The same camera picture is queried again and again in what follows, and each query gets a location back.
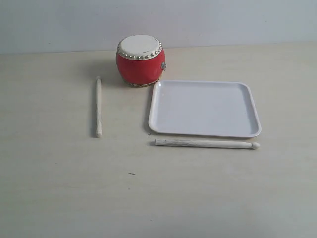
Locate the small red drum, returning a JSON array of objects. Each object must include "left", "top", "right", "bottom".
[{"left": 116, "top": 35, "right": 167, "bottom": 87}]

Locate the white plastic tray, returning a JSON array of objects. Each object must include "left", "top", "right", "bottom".
[{"left": 148, "top": 80, "right": 262, "bottom": 138}]

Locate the wooden drumstick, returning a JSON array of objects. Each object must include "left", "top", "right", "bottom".
[
  {"left": 96, "top": 76, "right": 103, "bottom": 137},
  {"left": 154, "top": 139, "right": 260, "bottom": 149}
]

